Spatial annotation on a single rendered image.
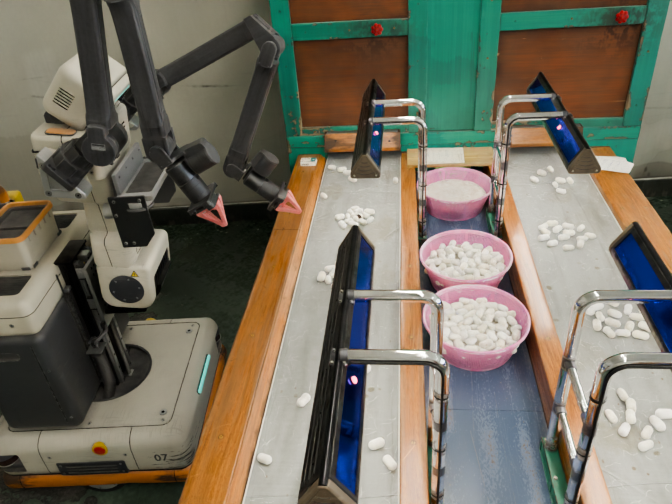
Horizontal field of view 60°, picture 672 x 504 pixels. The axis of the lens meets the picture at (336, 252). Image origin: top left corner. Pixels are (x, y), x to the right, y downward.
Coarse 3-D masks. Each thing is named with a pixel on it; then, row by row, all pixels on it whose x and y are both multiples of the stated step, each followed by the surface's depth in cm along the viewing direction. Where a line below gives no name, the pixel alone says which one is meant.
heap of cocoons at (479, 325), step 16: (448, 304) 156; (464, 304) 159; (480, 304) 156; (496, 304) 155; (448, 320) 153; (464, 320) 151; (480, 320) 151; (496, 320) 152; (512, 320) 150; (448, 336) 147; (464, 336) 146; (480, 336) 146; (496, 336) 145; (512, 336) 145; (512, 352) 143
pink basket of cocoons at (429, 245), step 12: (432, 240) 180; (456, 240) 183; (468, 240) 182; (492, 240) 178; (420, 252) 173; (504, 252) 174; (504, 264) 172; (432, 276) 168; (444, 276) 163; (492, 276) 161; (444, 288) 168
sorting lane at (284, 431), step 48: (336, 192) 214; (384, 192) 212; (336, 240) 188; (384, 240) 186; (384, 288) 165; (288, 336) 151; (384, 336) 149; (288, 384) 137; (384, 384) 135; (288, 432) 126; (384, 432) 124; (288, 480) 116; (384, 480) 114
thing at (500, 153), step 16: (512, 96) 177; (528, 96) 177; (544, 96) 176; (528, 112) 165; (544, 112) 164; (560, 112) 164; (496, 128) 183; (496, 144) 185; (496, 160) 189; (496, 176) 192; (496, 192) 185; (496, 208) 183; (496, 224) 185
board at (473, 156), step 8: (408, 152) 230; (416, 152) 229; (464, 152) 226; (472, 152) 226; (480, 152) 225; (488, 152) 225; (408, 160) 224; (416, 160) 224; (464, 160) 221; (472, 160) 220; (480, 160) 220; (488, 160) 219
